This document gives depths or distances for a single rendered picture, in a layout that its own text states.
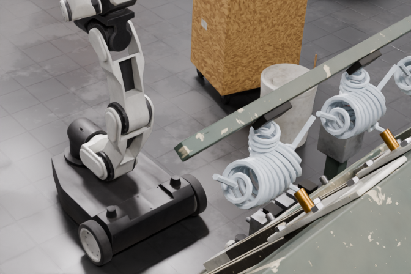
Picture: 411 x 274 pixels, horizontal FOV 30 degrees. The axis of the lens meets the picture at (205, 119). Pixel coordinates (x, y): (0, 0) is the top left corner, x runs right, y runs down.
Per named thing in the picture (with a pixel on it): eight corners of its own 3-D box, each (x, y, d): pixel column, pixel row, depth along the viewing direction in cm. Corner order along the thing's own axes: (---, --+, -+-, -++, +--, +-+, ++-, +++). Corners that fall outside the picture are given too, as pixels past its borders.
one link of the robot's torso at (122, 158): (85, 166, 352) (103, 100, 317) (122, 151, 363) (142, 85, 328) (104, 191, 346) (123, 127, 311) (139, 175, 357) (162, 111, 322)
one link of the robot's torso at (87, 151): (79, 164, 357) (77, 141, 350) (114, 148, 368) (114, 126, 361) (104, 186, 345) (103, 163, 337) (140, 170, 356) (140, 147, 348)
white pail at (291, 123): (284, 112, 439) (293, 40, 413) (323, 137, 421) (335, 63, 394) (243, 131, 422) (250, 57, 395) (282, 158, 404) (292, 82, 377)
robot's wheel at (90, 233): (78, 249, 342) (76, 215, 331) (88, 244, 345) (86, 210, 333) (103, 275, 330) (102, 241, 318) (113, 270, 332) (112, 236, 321)
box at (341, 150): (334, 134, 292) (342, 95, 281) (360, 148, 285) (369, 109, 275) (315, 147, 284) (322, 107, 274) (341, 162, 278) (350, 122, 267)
